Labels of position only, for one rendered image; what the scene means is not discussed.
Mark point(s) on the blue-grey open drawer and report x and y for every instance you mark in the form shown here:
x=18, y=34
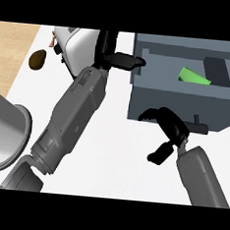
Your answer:
x=169, y=75

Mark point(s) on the white toaster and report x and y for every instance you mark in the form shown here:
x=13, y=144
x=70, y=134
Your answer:
x=78, y=48

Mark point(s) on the blue-grey drawer front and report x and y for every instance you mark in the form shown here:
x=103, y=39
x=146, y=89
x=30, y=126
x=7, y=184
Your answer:
x=160, y=103

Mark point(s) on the small pink object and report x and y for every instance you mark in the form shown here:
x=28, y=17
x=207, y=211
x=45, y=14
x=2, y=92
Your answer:
x=53, y=40

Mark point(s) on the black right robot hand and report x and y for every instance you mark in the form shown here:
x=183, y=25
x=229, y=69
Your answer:
x=173, y=125

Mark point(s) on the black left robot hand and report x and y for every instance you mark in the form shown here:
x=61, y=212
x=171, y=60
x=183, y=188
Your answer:
x=107, y=53

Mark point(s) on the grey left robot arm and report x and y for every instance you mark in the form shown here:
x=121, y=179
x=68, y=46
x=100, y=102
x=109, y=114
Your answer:
x=74, y=113

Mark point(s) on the brown potato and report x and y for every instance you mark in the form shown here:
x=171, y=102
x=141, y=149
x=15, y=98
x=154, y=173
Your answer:
x=37, y=59

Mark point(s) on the grey metal pot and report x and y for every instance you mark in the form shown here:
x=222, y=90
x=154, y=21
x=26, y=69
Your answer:
x=3, y=130

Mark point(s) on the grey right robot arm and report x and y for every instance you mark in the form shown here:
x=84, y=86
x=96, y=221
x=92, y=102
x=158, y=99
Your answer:
x=203, y=180

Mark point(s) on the green cup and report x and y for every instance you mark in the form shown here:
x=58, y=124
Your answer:
x=192, y=76

